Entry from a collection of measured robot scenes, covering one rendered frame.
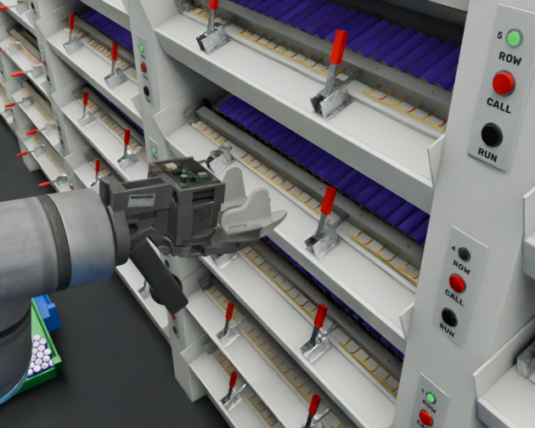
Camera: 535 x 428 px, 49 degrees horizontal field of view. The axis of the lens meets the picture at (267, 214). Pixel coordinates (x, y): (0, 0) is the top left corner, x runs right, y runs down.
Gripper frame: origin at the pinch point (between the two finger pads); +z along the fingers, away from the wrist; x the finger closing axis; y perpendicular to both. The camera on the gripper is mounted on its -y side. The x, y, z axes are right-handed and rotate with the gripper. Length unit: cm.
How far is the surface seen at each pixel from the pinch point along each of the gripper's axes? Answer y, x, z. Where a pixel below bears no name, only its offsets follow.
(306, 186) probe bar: -2.6, 8.3, 13.0
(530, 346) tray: -2.5, -28.6, 12.2
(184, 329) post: -56, 43, 15
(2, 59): -33, 183, 13
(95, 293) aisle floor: -81, 95, 14
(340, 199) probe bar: -1.9, 2.3, 13.9
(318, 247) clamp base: -6.1, -1.1, 8.4
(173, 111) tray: -3.2, 42.2, 9.3
